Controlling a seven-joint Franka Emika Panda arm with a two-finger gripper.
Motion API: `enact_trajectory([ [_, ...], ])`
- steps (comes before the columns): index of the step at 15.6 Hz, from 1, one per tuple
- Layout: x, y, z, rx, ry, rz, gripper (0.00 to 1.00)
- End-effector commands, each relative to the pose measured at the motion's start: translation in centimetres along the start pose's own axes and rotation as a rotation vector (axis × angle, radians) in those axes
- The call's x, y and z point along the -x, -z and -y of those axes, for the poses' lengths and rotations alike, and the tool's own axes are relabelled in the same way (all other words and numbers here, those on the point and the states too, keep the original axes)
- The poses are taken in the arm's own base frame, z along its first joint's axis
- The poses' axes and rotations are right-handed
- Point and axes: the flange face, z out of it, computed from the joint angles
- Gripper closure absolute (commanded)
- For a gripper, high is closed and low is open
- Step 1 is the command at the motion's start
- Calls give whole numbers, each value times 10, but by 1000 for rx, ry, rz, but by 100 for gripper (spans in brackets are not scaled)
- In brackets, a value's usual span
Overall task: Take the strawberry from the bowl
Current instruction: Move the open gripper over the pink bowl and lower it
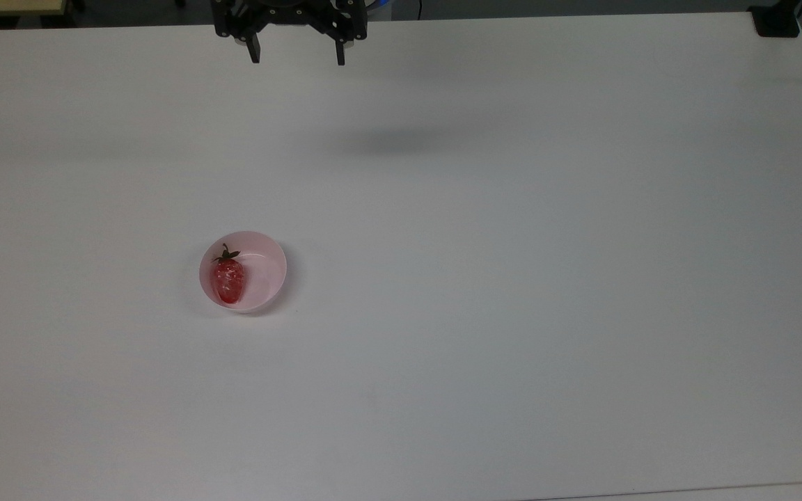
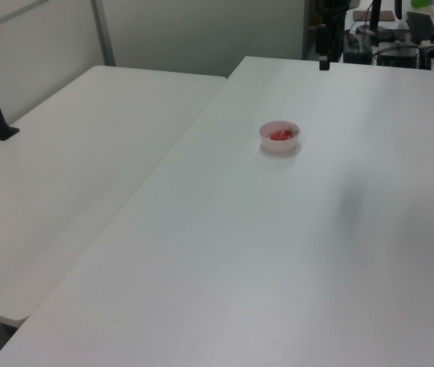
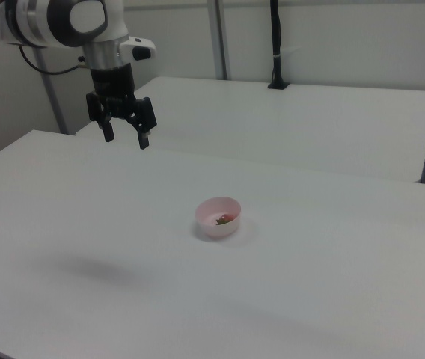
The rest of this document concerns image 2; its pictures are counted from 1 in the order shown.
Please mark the green object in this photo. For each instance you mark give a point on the green object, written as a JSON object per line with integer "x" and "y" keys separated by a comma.
{"x": 422, "y": 3}

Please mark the black keyboard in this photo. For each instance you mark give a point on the black keyboard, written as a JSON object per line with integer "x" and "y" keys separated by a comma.
{"x": 421, "y": 25}

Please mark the black box device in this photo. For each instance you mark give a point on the black box device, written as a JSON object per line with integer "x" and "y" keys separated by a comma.
{"x": 357, "y": 49}

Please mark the black monitor stand pole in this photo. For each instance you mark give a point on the black monitor stand pole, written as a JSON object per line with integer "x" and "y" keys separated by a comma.
{"x": 374, "y": 15}

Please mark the black electronics unit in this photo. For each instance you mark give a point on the black electronics unit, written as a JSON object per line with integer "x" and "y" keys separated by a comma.
{"x": 400, "y": 57}

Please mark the pink plastic bowl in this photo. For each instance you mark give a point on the pink plastic bowl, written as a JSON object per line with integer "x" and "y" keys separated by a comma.
{"x": 278, "y": 146}

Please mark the red strawberry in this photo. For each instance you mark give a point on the red strawberry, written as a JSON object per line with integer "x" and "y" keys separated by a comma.
{"x": 281, "y": 134}

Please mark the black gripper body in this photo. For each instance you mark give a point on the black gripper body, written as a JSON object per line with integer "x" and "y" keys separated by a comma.
{"x": 331, "y": 7}

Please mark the brown desk mat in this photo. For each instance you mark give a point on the brown desk mat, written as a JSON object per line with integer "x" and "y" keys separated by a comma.
{"x": 385, "y": 16}

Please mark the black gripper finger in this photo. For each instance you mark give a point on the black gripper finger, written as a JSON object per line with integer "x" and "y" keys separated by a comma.
{"x": 322, "y": 40}
{"x": 337, "y": 42}

